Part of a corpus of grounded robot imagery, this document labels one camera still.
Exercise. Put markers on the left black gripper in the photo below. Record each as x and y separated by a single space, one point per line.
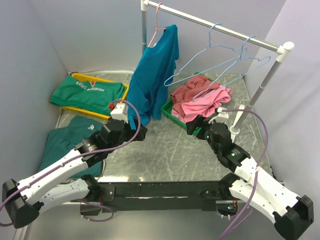
131 132

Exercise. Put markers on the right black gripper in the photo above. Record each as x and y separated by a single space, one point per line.
200 121

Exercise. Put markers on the pink t-shirt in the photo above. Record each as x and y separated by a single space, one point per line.
207 105

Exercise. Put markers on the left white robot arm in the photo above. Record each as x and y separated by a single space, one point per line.
26 199

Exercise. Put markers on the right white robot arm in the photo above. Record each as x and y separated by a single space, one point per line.
290 213

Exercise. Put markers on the dusty red t-shirt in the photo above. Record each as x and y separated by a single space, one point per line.
192 87

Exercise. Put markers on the teal blue t-shirt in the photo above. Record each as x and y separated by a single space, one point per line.
147 91

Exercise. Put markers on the green printed t-shirt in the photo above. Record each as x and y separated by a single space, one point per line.
87 93

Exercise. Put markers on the green plastic tray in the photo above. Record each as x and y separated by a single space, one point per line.
172 110

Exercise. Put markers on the dark green shorts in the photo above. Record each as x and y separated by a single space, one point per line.
61 141

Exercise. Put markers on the yellow plastic tray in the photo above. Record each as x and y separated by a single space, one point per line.
100 112

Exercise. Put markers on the metal clothes rack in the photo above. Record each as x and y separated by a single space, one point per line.
282 51

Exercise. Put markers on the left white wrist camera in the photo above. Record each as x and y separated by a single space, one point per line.
119 111

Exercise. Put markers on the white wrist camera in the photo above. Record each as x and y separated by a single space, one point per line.
219 116
119 111

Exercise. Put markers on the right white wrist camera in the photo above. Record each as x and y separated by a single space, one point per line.
219 116

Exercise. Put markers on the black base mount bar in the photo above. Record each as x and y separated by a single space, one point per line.
170 195

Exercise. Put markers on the pink wire hanger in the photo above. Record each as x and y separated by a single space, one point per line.
157 29

